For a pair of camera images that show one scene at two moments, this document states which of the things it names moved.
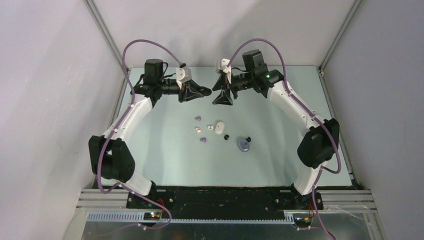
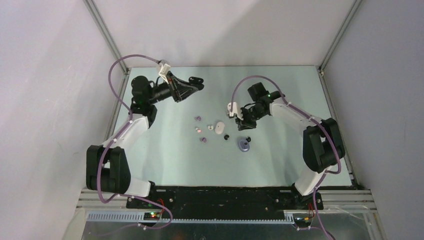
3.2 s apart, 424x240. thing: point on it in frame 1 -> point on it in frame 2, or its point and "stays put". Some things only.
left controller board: [151, 216] stays put
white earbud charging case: [219, 127] stays put
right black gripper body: [235, 85] -> [250, 116]
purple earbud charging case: [243, 145] stays put
